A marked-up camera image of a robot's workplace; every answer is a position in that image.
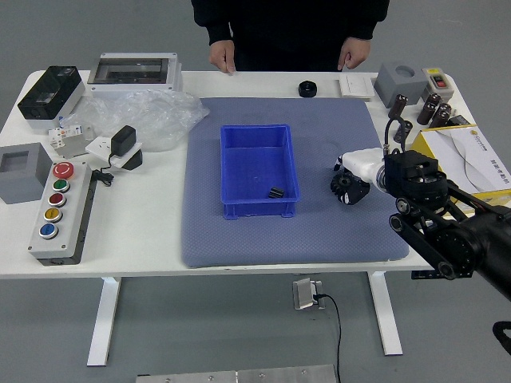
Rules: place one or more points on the person's left forearm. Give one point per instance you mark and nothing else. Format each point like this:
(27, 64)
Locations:
(365, 20)

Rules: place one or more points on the blue plastic box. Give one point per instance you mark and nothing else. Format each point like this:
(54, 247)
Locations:
(257, 159)

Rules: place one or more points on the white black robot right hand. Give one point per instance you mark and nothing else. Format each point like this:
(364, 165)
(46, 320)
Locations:
(363, 161)

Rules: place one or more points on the silver floor socket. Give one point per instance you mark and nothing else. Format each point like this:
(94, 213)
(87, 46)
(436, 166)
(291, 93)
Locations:
(303, 295)

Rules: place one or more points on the black-lid enclosure box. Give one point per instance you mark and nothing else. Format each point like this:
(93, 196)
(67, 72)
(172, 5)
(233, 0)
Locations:
(48, 95)

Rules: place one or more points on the grey block with round hole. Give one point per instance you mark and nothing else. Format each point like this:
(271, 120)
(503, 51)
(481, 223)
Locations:
(399, 85)

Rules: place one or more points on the person's torso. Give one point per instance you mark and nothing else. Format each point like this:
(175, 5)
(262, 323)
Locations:
(287, 32)

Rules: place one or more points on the dark capacitor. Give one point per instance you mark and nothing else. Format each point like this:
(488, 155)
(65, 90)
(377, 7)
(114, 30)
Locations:
(434, 97)
(442, 115)
(427, 112)

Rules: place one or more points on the grey clear-lid distribution box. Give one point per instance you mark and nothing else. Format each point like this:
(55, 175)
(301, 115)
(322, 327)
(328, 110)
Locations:
(131, 73)

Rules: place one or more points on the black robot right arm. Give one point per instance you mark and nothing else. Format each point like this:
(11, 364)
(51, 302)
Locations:
(451, 235)

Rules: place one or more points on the black power adapter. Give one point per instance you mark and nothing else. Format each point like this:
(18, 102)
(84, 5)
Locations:
(123, 139)

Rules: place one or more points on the silver metal plate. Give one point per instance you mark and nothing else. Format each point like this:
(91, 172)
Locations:
(239, 376)

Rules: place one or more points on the white wall switch plate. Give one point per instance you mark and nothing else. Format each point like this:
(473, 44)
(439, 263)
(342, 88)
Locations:
(356, 86)

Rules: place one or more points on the white circuit breaker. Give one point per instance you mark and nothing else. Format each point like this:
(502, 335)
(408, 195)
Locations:
(72, 139)

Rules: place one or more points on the grey block with square hole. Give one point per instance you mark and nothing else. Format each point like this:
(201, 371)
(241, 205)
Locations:
(24, 175)

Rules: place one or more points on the person's right hand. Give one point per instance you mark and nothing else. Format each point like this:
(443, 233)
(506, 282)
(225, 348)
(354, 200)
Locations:
(223, 56)

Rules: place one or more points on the white table leg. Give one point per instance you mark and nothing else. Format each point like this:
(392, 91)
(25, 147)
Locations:
(104, 319)
(385, 315)

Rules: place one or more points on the black round nut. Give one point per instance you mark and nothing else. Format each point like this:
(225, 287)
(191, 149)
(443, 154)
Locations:
(307, 89)

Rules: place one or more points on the person's left hand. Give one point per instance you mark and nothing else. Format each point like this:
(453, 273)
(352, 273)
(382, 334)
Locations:
(353, 52)

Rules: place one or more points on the big black gear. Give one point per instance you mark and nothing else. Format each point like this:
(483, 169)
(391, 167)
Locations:
(338, 187)

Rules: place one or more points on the black socket base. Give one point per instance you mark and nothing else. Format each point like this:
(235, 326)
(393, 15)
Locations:
(135, 161)

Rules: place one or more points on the black table control panel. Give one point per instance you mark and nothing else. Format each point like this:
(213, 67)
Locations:
(423, 275)

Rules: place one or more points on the blue-grey mat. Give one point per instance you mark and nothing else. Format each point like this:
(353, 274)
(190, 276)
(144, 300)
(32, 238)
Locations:
(279, 243)

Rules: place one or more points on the small black flat device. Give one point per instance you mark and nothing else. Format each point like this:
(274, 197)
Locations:
(461, 121)

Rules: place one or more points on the five-button control station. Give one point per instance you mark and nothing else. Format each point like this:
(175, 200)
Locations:
(56, 215)

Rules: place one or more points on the small black gear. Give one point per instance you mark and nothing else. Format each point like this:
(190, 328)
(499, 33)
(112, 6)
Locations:
(275, 192)

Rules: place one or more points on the white socket plate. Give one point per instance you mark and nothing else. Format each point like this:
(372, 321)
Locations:
(100, 147)

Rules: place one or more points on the clear plastic bag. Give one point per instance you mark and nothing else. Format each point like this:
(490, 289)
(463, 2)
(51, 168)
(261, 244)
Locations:
(159, 115)

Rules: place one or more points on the person's right forearm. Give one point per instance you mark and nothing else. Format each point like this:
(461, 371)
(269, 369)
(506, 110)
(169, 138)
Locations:
(215, 22)

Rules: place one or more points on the yellow white cardboard box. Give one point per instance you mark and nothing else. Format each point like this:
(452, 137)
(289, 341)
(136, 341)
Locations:
(471, 155)

